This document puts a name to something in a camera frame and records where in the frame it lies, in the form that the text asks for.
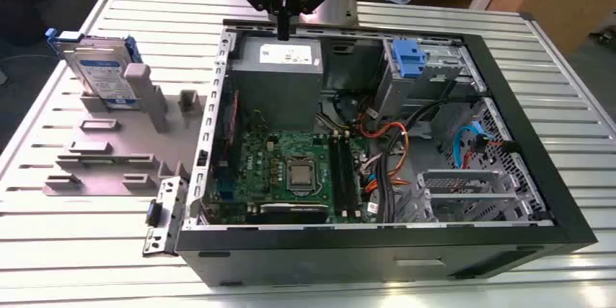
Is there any black graphics card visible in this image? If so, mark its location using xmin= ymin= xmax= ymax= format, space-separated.
xmin=244 ymin=201 xmax=332 ymax=226

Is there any black RAM slot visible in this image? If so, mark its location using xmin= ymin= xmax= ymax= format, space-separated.
xmin=339 ymin=131 xmax=366 ymax=217
xmin=328 ymin=131 xmax=351 ymax=218

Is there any metal drive cage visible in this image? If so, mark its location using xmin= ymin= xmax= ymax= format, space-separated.
xmin=374 ymin=36 xmax=487 ymax=121

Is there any blue drive latch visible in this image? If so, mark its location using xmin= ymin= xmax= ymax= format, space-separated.
xmin=391 ymin=39 xmax=428 ymax=79

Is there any metal disk bay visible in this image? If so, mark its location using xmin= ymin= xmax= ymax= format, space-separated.
xmin=416 ymin=169 xmax=554 ymax=223

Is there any grey parts rack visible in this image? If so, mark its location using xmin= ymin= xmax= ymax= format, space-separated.
xmin=42 ymin=63 xmax=214 ymax=197

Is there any yellow black wire bundle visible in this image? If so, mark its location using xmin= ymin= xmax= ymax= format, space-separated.
xmin=315 ymin=111 xmax=360 ymax=133

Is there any blue data wire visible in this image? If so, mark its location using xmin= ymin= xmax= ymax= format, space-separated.
xmin=451 ymin=123 xmax=494 ymax=171

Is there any green RAM stick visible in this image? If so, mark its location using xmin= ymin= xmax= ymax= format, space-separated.
xmin=79 ymin=155 xmax=132 ymax=164

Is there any grey power supply unit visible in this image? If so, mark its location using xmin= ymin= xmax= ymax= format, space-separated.
xmin=226 ymin=35 xmax=324 ymax=132

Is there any hard disk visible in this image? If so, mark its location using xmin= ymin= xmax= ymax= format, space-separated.
xmin=46 ymin=28 xmax=146 ymax=110

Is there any black cable bundle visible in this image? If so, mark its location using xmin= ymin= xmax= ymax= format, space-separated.
xmin=374 ymin=94 xmax=483 ymax=223

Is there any silver CPU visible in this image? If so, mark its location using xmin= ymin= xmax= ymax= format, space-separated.
xmin=288 ymin=163 xmax=316 ymax=187

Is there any thin red wire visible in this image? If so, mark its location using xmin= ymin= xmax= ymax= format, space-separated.
xmin=224 ymin=87 xmax=240 ymax=164

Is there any black chair base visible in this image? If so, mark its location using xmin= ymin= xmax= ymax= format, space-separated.
xmin=587 ymin=25 xmax=616 ymax=41

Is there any black PC case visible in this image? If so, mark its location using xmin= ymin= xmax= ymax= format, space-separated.
xmin=174 ymin=17 xmax=598 ymax=287

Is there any grey white wire bundle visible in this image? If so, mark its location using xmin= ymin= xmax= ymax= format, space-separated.
xmin=360 ymin=152 xmax=387 ymax=176

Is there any green motherboard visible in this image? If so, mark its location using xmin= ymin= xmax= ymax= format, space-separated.
xmin=202 ymin=129 xmax=386 ymax=225

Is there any CPU socket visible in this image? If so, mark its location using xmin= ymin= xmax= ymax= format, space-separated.
xmin=283 ymin=154 xmax=324 ymax=198

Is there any orange red wire bundle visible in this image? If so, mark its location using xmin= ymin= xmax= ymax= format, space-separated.
xmin=359 ymin=120 xmax=414 ymax=195

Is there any power wire black connector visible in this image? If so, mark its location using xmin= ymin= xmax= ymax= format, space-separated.
xmin=470 ymin=131 xmax=520 ymax=154

